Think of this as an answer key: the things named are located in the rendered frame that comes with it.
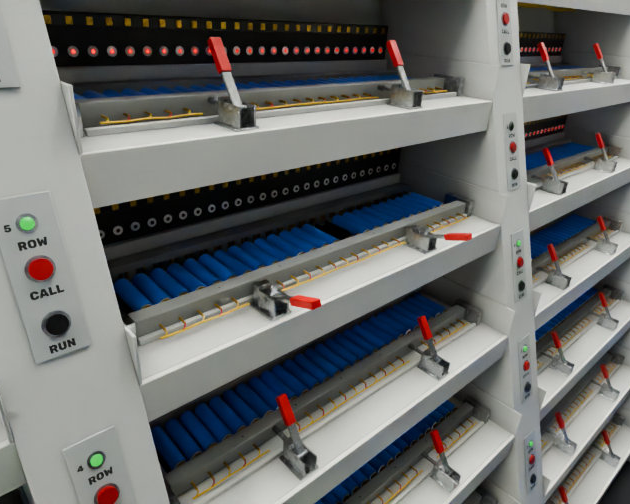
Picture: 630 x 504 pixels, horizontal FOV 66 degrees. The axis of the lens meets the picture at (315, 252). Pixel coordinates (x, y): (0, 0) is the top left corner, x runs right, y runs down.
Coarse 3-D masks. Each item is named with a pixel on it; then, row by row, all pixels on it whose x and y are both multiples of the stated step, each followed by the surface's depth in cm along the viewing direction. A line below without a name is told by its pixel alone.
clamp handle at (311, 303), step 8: (272, 288) 50; (272, 296) 51; (280, 296) 50; (288, 296) 49; (296, 296) 48; (304, 296) 48; (296, 304) 47; (304, 304) 46; (312, 304) 46; (320, 304) 46
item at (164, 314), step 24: (432, 216) 74; (456, 216) 79; (360, 240) 64; (384, 240) 67; (288, 264) 57; (312, 264) 59; (216, 288) 51; (240, 288) 52; (288, 288) 55; (144, 312) 46; (168, 312) 47; (192, 312) 49; (168, 336) 46
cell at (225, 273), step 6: (204, 258) 58; (210, 258) 58; (204, 264) 58; (210, 264) 57; (216, 264) 57; (222, 264) 57; (210, 270) 57; (216, 270) 56; (222, 270) 55; (228, 270) 55; (222, 276) 55; (228, 276) 55
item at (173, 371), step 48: (336, 192) 77; (432, 192) 86; (480, 192) 79; (144, 240) 57; (480, 240) 75; (336, 288) 57; (384, 288) 61; (192, 336) 47; (240, 336) 48; (288, 336) 52; (144, 384) 41; (192, 384) 45
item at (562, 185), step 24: (552, 120) 123; (528, 144) 118; (552, 144) 122; (576, 144) 127; (600, 144) 110; (624, 144) 123; (528, 168) 103; (552, 168) 94; (576, 168) 112; (600, 168) 111; (624, 168) 114; (528, 192) 83; (552, 192) 94; (576, 192) 97; (600, 192) 107; (552, 216) 92
